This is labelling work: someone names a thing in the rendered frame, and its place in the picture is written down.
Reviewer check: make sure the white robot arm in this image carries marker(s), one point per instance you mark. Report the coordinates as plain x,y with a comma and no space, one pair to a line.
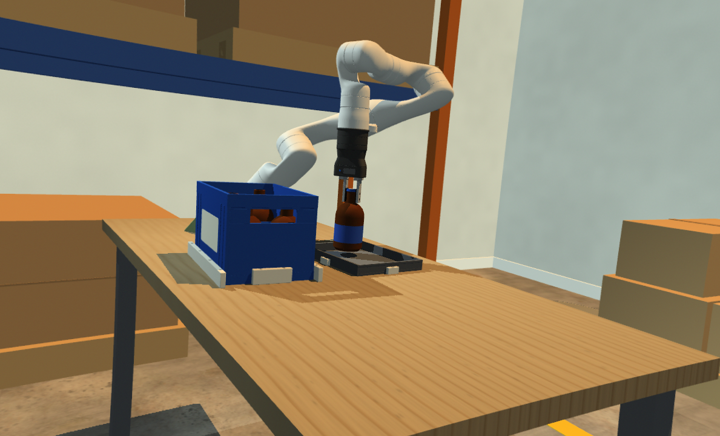
296,146

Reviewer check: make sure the blue plastic crate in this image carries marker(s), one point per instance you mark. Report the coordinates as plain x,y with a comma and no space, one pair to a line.
224,232

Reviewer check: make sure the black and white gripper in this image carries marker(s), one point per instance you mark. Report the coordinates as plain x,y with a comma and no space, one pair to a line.
352,141

